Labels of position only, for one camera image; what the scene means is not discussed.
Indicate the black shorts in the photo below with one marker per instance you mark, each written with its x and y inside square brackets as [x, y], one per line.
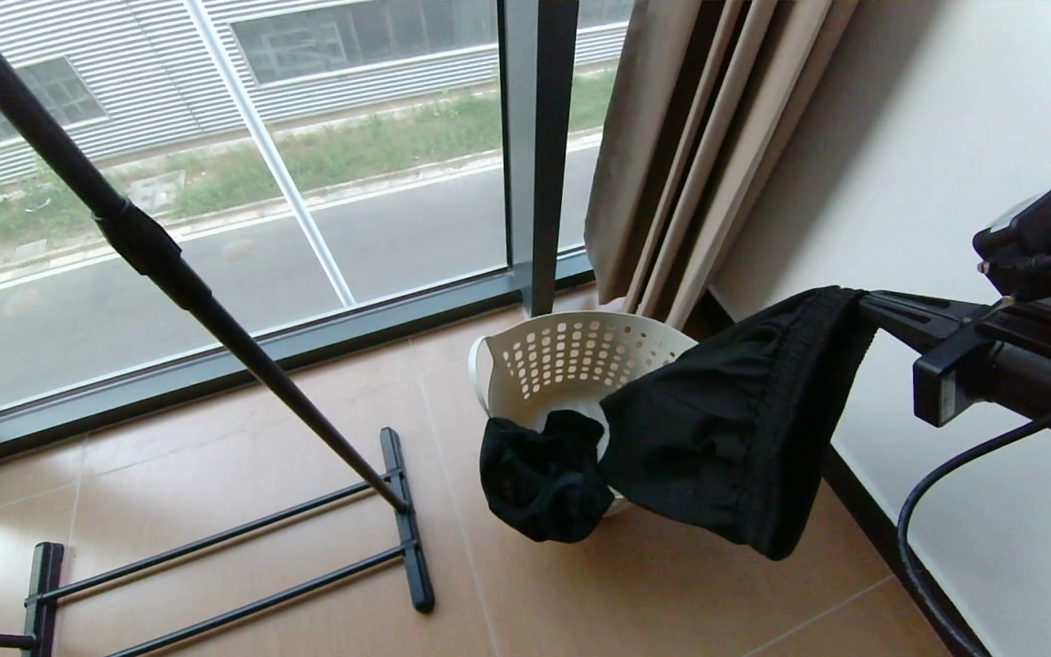
[726, 429]

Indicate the brown curtain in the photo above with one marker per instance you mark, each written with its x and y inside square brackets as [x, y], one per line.
[644, 164]

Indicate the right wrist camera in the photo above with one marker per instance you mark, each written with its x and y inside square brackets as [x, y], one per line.
[1032, 228]

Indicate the black clothes rack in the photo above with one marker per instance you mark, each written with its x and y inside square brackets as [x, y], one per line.
[151, 251]

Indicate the black garment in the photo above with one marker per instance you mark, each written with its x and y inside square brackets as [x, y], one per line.
[544, 484]

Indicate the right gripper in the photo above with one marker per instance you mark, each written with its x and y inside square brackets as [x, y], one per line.
[1018, 379]

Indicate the window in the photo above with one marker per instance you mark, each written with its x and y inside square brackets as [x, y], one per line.
[398, 228]

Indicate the white laundry basket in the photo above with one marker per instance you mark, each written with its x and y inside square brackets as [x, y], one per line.
[571, 356]

